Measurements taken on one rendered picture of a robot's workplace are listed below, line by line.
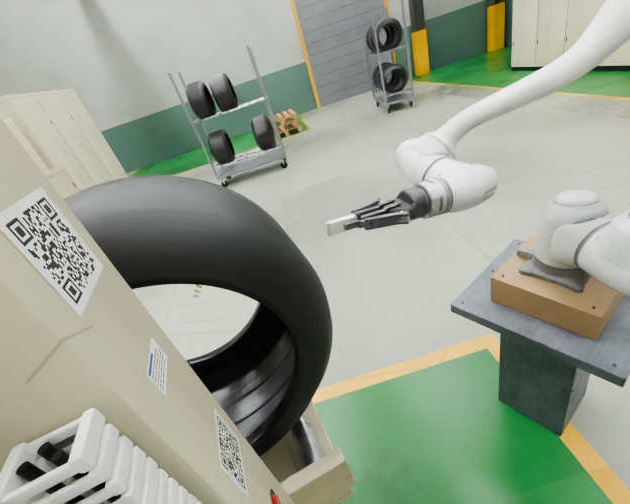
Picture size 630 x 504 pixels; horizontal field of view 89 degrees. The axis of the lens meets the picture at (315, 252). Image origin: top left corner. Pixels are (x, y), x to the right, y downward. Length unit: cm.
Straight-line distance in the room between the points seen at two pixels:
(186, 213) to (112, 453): 30
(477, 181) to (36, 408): 81
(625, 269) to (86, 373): 107
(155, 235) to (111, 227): 5
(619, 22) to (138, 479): 102
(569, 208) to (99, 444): 113
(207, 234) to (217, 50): 1115
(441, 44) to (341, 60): 330
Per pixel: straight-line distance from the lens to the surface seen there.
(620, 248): 107
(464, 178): 83
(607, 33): 97
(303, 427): 78
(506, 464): 173
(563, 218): 116
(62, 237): 30
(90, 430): 25
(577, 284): 127
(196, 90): 595
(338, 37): 1171
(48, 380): 26
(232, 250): 46
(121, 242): 46
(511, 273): 130
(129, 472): 28
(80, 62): 1256
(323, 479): 71
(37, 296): 24
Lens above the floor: 157
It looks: 31 degrees down
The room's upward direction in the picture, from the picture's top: 19 degrees counter-clockwise
